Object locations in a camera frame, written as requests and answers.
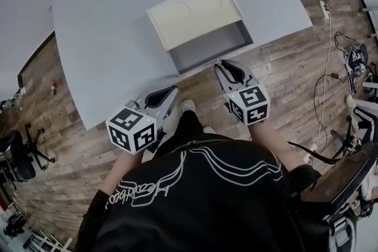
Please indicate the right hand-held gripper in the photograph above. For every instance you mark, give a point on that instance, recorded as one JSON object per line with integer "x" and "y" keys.
{"x": 249, "y": 103}

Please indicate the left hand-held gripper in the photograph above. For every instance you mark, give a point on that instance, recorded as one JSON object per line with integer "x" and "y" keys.
{"x": 131, "y": 130}

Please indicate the person's right forearm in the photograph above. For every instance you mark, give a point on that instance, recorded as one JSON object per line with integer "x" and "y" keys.
{"x": 273, "y": 144}

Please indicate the person's left forearm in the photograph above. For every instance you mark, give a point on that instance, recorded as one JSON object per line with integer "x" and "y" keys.
{"x": 122, "y": 169}

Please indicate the white drawer box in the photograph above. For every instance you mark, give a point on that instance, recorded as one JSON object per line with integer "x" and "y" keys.
{"x": 192, "y": 17}

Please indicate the person's left shoe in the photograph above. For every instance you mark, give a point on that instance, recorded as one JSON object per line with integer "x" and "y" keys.
{"x": 187, "y": 106}

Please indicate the person's black trousers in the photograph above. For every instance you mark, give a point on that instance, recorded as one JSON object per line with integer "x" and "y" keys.
{"x": 190, "y": 125}

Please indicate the person's right shoe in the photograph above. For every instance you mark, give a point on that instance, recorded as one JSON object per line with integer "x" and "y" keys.
{"x": 208, "y": 130}

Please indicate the large white table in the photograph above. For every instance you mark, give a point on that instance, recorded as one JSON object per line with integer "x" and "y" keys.
{"x": 112, "y": 38}

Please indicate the small black power adapter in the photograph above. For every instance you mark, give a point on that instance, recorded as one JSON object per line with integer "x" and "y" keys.
{"x": 334, "y": 76}

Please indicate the white power strip with plugs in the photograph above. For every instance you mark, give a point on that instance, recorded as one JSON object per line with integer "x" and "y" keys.
{"x": 310, "y": 153}

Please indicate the small red bottle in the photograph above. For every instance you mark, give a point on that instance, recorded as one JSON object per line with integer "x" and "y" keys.
{"x": 53, "y": 88}

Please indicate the long white power strip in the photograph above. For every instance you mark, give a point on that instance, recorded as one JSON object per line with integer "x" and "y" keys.
{"x": 325, "y": 9}

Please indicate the person's black printed shirt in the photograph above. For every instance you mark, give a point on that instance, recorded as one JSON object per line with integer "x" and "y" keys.
{"x": 200, "y": 203}

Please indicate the black device on floor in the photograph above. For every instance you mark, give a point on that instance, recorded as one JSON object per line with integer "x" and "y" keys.
{"x": 355, "y": 58}

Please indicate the black office chair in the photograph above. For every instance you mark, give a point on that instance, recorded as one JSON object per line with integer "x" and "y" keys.
{"x": 348, "y": 141}
{"x": 22, "y": 156}

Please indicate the white metal rack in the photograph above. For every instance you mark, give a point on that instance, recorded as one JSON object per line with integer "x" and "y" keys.
{"x": 48, "y": 242}

